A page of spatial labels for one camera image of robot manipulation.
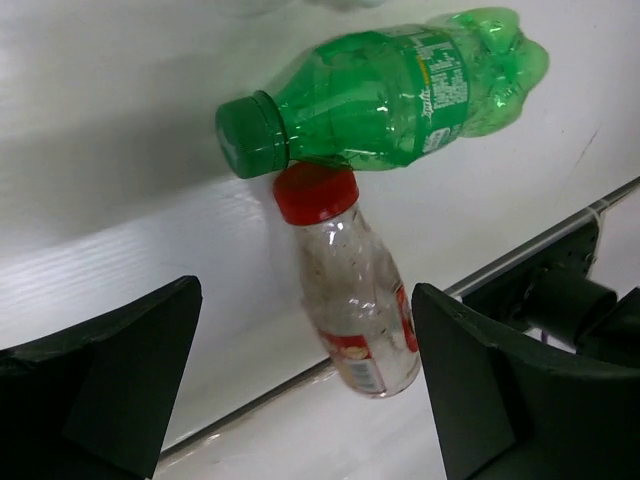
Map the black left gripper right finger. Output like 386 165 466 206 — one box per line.
411 283 639 479

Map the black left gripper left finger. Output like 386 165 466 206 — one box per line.
1 276 202 479

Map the small red cap bottle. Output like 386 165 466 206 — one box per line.
273 162 421 398

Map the green bottle on right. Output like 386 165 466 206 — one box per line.
215 7 549 179

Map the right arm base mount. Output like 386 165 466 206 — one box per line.
446 213 639 368

